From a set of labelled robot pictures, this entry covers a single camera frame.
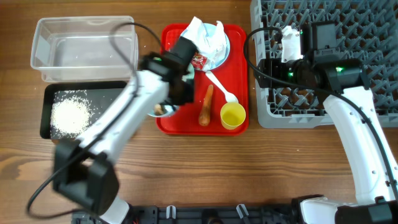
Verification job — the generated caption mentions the red snack wrapper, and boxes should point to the red snack wrapper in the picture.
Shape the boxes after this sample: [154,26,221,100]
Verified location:
[191,53,207,70]

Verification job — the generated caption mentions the white napkin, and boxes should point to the white napkin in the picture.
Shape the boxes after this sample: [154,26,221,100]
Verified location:
[181,17,228,64]

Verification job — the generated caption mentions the light blue bowl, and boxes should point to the light blue bowl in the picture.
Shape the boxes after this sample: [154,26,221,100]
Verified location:
[148,105,179,118]

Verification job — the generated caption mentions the brown mushroom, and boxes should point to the brown mushroom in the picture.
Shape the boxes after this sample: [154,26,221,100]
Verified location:
[154,104,165,116]

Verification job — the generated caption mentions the orange carrot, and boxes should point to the orange carrot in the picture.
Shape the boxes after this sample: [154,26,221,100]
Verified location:
[198,85,214,126]

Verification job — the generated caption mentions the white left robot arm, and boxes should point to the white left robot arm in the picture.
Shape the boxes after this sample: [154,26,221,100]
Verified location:
[53,37,197,223]

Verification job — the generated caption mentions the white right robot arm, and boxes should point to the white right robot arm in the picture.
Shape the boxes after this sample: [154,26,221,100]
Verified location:
[255,21,397,223]

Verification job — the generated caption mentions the grey dishwasher rack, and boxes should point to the grey dishwasher rack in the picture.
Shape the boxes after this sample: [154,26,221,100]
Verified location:
[250,0,397,128]

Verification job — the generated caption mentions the light blue plate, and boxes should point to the light blue plate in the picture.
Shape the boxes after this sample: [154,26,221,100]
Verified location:
[180,17,229,71]

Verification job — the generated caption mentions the red serving tray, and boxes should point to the red serving tray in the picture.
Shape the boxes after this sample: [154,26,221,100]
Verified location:
[155,24,249,136]

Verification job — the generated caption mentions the white plastic spoon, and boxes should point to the white plastic spoon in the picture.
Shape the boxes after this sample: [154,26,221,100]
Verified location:
[205,70,239,103]

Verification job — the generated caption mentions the yellow plastic cup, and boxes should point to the yellow plastic cup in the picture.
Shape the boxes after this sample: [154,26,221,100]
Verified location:
[220,102,246,130]

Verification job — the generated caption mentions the clear plastic bin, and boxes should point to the clear plastic bin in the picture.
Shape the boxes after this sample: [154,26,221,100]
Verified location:
[30,16,139,83]

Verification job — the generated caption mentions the white rice pile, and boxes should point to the white rice pile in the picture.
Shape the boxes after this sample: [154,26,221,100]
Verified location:
[50,90,93,139]

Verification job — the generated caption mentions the black tray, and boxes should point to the black tray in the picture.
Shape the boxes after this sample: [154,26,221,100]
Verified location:
[40,81,126,140]

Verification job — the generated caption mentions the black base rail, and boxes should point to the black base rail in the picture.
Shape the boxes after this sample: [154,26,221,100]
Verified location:
[70,203,299,224]

